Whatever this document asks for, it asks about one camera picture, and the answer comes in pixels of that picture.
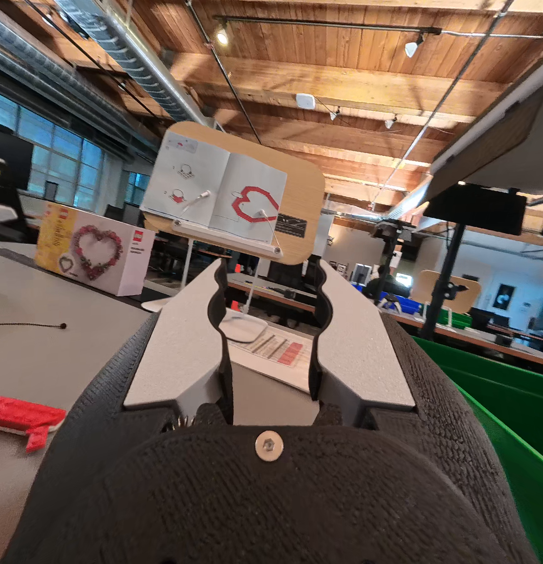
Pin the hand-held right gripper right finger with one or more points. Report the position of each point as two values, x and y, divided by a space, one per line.
359 352

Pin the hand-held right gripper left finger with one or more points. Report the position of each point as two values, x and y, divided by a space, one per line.
174 352

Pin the red lego heart frame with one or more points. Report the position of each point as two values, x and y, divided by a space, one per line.
20 414

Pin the lego box with heart picture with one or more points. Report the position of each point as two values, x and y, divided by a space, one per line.
99 246

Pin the blue plastic bin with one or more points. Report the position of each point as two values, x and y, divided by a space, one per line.
408 306

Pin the white framed monitor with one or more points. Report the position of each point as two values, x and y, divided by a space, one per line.
362 272

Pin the laminated paper sheet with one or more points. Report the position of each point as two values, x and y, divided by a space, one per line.
276 352

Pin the small green plastic bin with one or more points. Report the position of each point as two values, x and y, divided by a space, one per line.
459 319

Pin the long wooden table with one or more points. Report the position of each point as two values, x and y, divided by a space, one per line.
271 296
483 341

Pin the black stand pole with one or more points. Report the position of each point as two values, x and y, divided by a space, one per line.
443 282

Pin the wooden book stand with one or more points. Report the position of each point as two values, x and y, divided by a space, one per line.
300 194
470 286

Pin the black office chair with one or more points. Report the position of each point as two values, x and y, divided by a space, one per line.
121 216

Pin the large green plastic bin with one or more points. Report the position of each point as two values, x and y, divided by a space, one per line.
509 396

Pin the small window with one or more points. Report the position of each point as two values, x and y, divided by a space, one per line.
137 187

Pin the open instruction booklet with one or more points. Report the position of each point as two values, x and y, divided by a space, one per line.
187 176

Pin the large window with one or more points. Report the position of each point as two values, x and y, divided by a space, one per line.
64 163

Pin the white track spotlight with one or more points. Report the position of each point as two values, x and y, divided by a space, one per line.
411 48
389 122
334 114

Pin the white ceiling access point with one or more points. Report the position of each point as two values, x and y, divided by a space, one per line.
306 101

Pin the raised desk top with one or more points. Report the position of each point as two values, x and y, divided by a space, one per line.
496 132

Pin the large dark screen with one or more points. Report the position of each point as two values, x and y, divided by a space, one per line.
7 154

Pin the grey insulated ceiling pipe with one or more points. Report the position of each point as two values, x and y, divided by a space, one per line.
42 75

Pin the lit track spotlight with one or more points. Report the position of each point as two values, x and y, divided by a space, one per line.
221 37

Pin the white post stand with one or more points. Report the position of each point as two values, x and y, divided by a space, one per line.
154 305

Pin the black camera tripod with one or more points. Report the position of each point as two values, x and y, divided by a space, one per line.
392 229

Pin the silver spiral air duct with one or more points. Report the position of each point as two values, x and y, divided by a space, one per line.
403 205
135 53

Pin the dark framed wall picture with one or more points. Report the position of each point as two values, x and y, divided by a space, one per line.
504 296

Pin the black light track rail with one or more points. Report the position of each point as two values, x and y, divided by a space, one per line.
324 24

